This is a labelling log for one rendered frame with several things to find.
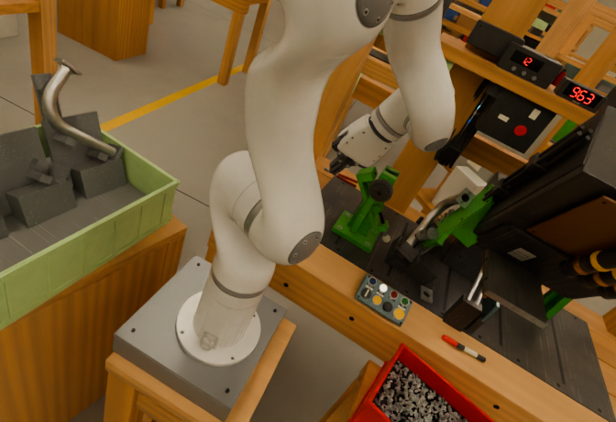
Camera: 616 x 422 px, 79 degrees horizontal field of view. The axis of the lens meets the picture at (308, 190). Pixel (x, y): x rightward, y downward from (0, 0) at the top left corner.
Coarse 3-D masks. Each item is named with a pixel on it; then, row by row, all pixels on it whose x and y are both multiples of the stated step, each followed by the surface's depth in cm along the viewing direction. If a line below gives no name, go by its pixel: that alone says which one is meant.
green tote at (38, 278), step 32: (128, 160) 115; (160, 192) 105; (96, 224) 88; (128, 224) 100; (160, 224) 115; (32, 256) 77; (64, 256) 85; (96, 256) 95; (0, 288) 73; (32, 288) 81; (64, 288) 91; (0, 320) 78
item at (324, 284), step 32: (320, 256) 116; (288, 288) 115; (320, 288) 110; (352, 288) 110; (352, 320) 110; (384, 320) 105; (416, 320) 109; (384, 352) 110; (416, 352) 105; (448, 352) 104; (480, 352) 109; (480, 384) 101; (512, 384) 103; (544, 384) 108; (512, 416) 101; (544, 416) 99; (576, 416) 103
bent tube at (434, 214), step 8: (464, 192) 114; (448, 200) 121; (456, 200) 113; (464, 200) 117; (440, 208) 125; (464, 208) 114; (432, 216) 126; (424, 224) 125; (416, 232) 124; (408, 240) 123; (416, 240) 123
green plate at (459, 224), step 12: (480, 192) 113; (480, 204) 106; (492, 204) 102; (456, 216) 114; (468, 216) 107; (480, 216) 106; (444, 228) 115; (456, 228) 110; (468, 228) 109; (468, 240) 111
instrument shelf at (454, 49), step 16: (448, 48) 113; (464, 48) 119; (464, 64) 114; (480, 64) 112; (496, 80) 112; (512, 80) 110; (528, 96) 110; (544, 96) 109; (560, 112) 109; (576, 112) 107
